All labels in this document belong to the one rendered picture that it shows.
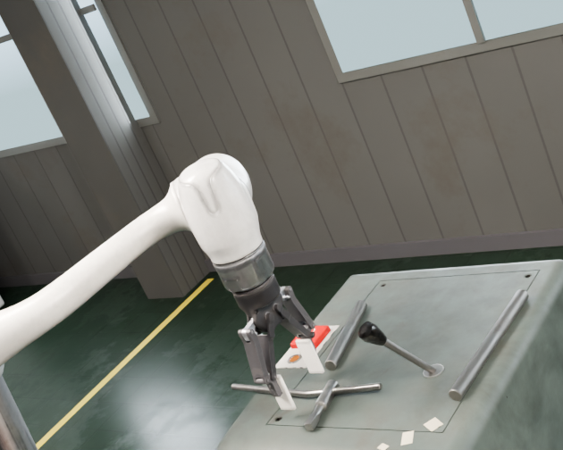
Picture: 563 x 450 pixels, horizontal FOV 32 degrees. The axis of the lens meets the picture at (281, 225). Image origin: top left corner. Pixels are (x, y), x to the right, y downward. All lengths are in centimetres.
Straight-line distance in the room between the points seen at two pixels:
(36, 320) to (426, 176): 332
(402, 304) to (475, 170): 277
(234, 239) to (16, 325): 38
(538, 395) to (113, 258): 74
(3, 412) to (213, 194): 64
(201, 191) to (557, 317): 67
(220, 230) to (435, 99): 308
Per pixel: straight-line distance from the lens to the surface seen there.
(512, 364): 163
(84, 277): 165
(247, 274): 156
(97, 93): 549
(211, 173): 152
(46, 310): 163
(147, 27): 530
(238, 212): 153
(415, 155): 472
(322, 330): 189
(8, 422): 192
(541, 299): 176
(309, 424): 163
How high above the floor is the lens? 212
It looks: 20 degrees down
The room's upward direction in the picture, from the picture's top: 24 degrees counter-clockwise
